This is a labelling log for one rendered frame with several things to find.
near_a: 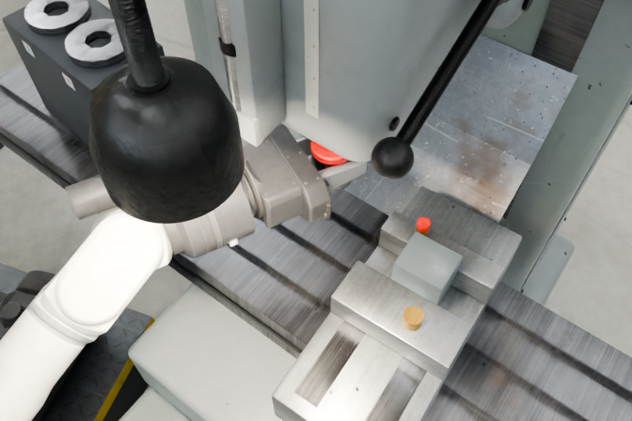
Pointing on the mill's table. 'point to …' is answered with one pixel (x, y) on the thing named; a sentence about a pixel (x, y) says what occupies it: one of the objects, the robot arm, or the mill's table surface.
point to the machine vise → (320, 365)
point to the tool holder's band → (325, 154)
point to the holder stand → (68, 51)
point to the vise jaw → (371, 320)
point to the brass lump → (412, 318)
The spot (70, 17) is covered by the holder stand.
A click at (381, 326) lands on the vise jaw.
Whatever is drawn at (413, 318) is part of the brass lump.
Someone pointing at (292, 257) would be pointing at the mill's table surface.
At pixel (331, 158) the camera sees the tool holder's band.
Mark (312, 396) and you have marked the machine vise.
